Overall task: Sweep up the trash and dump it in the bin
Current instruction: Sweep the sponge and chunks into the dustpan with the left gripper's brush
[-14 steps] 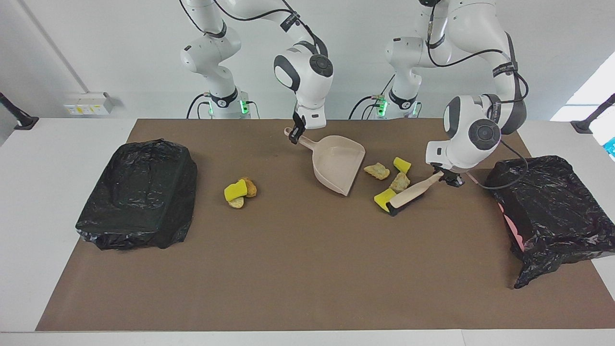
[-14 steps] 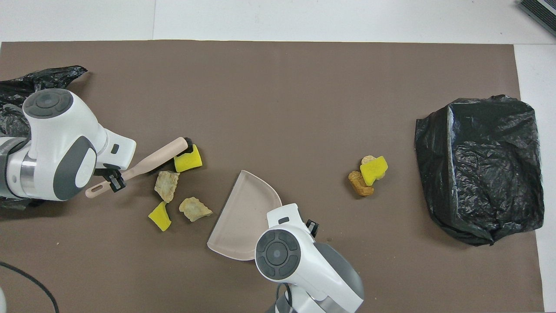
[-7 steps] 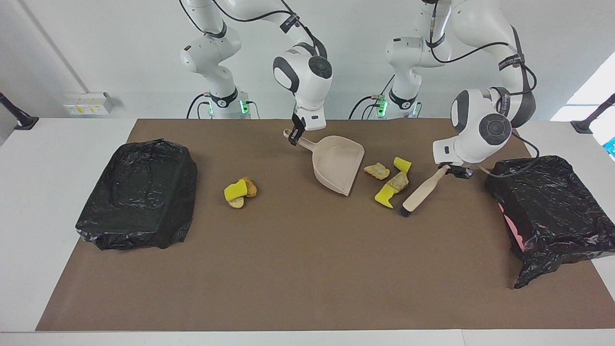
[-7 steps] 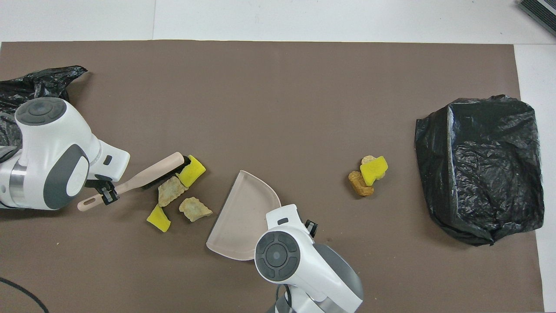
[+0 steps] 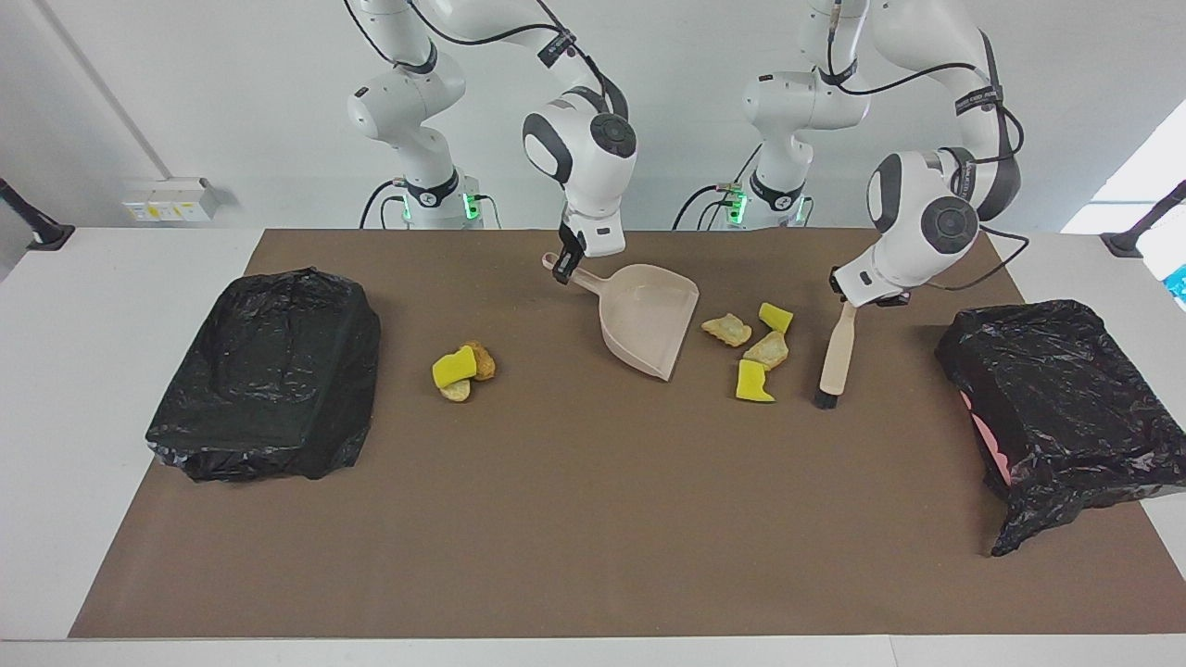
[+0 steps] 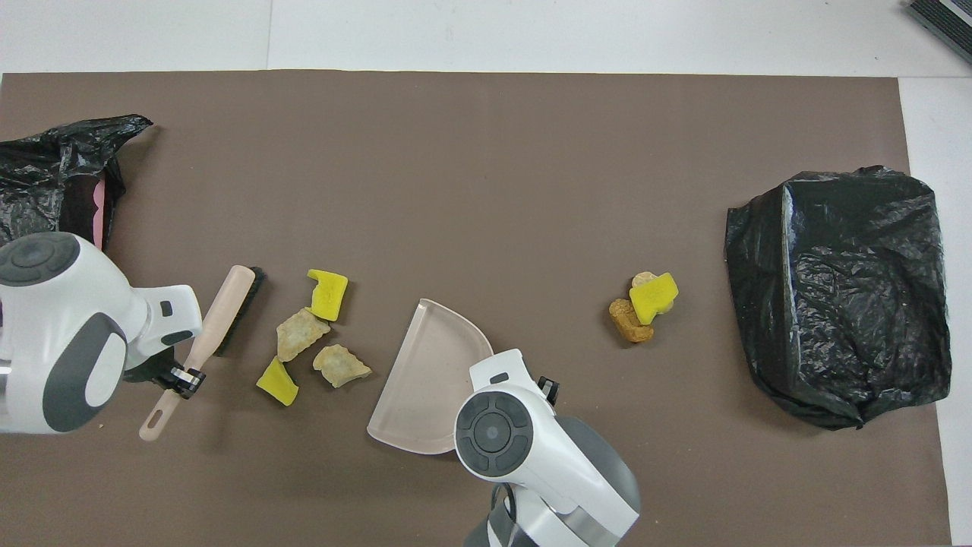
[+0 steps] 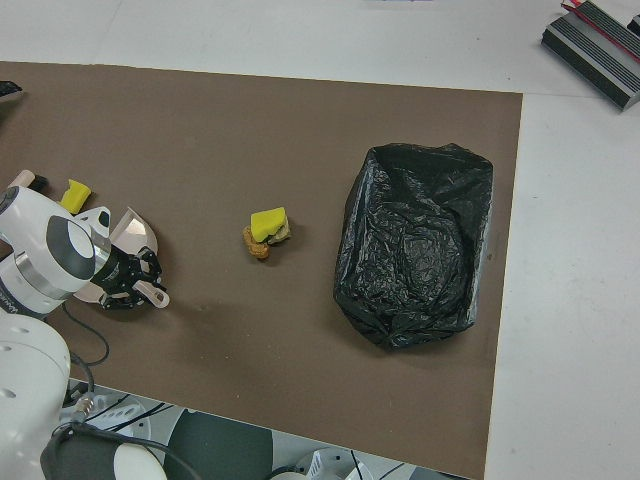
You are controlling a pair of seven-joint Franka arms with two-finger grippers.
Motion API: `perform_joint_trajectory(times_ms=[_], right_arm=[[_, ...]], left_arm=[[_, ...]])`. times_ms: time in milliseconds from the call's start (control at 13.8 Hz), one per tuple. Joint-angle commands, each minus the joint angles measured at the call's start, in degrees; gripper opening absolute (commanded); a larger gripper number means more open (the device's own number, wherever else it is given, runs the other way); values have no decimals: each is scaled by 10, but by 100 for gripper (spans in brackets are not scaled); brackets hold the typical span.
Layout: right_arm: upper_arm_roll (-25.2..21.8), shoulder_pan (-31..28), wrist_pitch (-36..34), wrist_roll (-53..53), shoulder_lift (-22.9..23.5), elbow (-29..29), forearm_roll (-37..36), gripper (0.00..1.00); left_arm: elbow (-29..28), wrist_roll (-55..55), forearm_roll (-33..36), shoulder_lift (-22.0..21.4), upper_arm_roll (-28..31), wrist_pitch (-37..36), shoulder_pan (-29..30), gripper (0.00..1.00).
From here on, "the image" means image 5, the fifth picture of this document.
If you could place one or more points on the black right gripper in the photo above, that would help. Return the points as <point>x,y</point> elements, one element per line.
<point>573,245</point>

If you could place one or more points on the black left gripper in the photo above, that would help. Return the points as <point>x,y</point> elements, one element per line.
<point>894,298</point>

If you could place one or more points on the beige hand brush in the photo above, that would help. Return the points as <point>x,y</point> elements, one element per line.
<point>839,352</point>

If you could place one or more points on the yellow sponge piece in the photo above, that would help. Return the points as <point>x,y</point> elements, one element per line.
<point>452,369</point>
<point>752,382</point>
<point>776,318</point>

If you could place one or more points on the beige plastic dustpan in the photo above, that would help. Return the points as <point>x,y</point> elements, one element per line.
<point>649,324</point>

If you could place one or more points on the brown sponge piece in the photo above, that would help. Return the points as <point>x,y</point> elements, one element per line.
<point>484,363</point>

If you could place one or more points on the small beige sponge piece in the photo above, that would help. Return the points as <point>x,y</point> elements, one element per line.
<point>456,392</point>

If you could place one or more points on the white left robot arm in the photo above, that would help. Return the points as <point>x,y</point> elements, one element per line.
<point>913,222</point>

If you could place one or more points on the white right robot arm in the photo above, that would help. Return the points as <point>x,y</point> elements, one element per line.
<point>584,157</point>

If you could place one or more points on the pink plastic bin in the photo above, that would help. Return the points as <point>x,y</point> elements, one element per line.
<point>990,443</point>

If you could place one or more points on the loose black trash bag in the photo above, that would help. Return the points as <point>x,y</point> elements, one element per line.
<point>1066,389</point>

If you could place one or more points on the taut black trash bag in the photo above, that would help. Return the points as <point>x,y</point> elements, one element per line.
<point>269,371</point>

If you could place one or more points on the brown table mat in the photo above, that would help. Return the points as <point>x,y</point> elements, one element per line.
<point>556,556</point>

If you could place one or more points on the blue object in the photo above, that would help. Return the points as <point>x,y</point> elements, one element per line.
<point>1179,283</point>

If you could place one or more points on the black camera stand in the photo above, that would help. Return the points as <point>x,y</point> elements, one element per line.
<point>51,236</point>
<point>1126,243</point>

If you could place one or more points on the white wall socket box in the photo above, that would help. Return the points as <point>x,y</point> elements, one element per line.
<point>167,204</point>

